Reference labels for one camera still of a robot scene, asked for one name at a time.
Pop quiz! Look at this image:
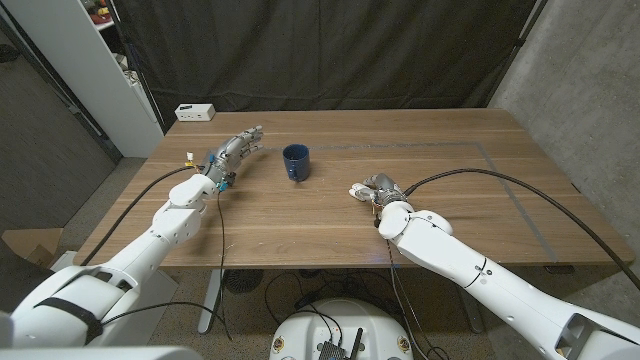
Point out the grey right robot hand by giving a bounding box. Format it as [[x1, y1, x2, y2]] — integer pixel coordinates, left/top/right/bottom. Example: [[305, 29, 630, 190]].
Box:
[[348, 172, 409, 211]]

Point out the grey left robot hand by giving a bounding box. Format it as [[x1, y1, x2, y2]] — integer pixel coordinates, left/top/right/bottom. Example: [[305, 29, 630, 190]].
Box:
[[199, 124, 265, 194]]

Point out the white AirPods case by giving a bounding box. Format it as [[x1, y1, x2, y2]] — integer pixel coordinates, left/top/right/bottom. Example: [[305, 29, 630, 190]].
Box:
[[348, 183, 374, 202]]

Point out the white robot base with antenna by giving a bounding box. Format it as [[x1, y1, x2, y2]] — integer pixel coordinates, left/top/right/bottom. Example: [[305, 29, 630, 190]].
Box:
[[269, 298, 414, 360]]

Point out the dark blue ceramic mug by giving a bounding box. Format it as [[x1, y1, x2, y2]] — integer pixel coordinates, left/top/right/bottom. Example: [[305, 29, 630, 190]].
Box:
[[281, 143, 311, 183]]

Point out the white power strip box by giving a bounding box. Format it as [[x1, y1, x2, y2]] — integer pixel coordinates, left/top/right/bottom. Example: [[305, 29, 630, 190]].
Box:
[[174, 103, 217, 123]]

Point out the round black floor fan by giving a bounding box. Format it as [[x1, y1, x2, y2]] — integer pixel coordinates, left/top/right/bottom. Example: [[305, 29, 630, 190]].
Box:
[[223, 268, 265, 295]]

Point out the black backdrop stand pole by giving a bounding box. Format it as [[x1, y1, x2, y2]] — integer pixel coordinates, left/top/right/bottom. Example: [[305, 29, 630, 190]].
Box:
[[479, 0, 549, 109], [105, 0, 167, 135]]

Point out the black curtain backdrop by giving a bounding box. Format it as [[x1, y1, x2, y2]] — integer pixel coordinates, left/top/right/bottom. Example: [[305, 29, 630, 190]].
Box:
[[112, 0, 539, 134]]

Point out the grey table leg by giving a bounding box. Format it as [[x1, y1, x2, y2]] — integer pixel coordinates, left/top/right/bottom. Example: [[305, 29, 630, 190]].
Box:
[[197, 268, 226, 335], [462, 298, 485, 335]]

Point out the white shelf cabinet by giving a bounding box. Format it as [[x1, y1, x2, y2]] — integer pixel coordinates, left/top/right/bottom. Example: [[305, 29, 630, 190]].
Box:
[[0, 0, 166, 159]]

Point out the red and yellow toy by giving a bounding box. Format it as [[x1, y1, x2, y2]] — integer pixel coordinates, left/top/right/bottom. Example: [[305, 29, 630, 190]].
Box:
[[81, 0, 114, 25]]

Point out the small white floor box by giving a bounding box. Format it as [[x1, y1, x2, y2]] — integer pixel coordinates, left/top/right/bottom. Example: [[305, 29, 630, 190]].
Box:
[[47, 249, 86, 274]]

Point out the brown cardboard box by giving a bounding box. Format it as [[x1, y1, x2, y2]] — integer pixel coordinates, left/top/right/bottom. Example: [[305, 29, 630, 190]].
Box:
[[0, 227, 64, 274]]

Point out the white robot torso edge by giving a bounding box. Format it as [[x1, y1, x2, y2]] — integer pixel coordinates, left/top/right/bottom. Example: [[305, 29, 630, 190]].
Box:
[[0, 346, 204, 360]]

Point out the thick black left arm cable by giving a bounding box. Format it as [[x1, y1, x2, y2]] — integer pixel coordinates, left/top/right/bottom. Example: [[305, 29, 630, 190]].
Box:
[[78, 164, 201, 267]]

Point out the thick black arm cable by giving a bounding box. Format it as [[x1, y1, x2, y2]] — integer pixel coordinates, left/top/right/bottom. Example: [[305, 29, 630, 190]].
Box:
[[78, 164, 201, 267], [402, 167, 640, 292]]

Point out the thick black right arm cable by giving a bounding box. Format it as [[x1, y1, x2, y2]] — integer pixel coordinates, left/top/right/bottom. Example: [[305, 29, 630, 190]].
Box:
[[402, 167, 640, 292]]

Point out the thin black left wrist cable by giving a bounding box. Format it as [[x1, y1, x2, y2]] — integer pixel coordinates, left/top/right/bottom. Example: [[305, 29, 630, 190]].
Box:
[[215, 191, 234, 342]]

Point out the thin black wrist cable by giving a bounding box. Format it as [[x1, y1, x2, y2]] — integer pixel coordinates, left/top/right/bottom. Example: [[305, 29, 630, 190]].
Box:
[[384, 238, 441, 360], [215, 191, 234, 342]]

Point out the grey floor cable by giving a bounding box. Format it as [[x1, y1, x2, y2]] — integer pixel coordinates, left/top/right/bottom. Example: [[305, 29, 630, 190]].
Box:
[[389, 266, 419, 360]]

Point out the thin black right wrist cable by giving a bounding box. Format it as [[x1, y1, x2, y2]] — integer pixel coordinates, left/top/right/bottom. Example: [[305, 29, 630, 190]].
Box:
[[384, 238, 441, 360]]

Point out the black floor cable bundle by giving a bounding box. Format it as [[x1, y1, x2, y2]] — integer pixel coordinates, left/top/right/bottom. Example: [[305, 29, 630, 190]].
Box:
[[263, 268, 396, 331]]

